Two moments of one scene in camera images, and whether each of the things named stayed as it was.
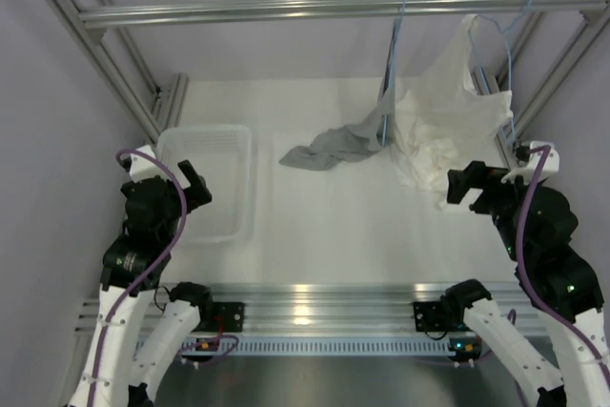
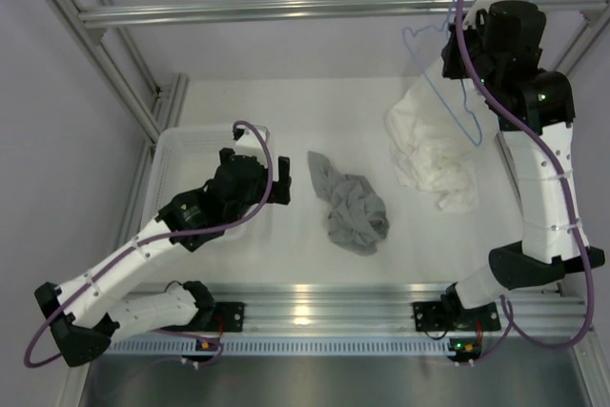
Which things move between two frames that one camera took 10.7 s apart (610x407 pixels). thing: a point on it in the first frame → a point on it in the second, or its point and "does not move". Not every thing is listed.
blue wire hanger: (384, 106) → (427, 75)
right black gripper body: (500, 201) → (481, 61)
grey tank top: (352, 142) → (357, 218)
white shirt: (444, 123) does not move
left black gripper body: (172, 222) → (258, 197)
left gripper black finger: (197, 193) → (281, 189)
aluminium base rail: (332, 308) does not move
